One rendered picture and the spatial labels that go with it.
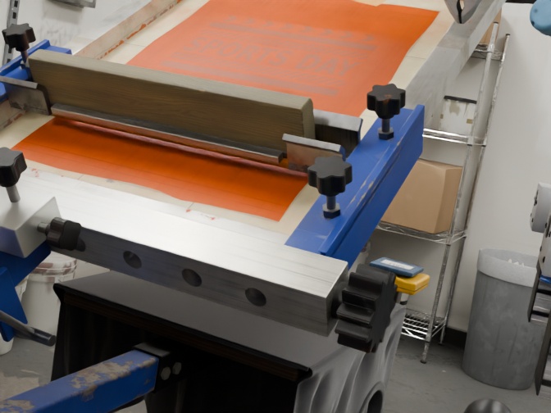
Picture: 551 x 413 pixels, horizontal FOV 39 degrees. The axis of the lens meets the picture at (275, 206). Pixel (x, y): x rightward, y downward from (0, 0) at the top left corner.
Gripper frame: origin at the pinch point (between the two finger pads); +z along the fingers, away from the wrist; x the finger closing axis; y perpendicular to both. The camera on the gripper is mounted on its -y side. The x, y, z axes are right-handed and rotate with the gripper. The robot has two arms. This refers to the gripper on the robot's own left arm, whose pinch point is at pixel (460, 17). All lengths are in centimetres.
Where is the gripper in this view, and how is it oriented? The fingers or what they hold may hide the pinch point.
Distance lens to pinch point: 121.0
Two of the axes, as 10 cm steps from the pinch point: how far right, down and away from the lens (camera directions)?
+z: 0.7, 7.9, 6.0
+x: -8.9, -2.2, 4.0
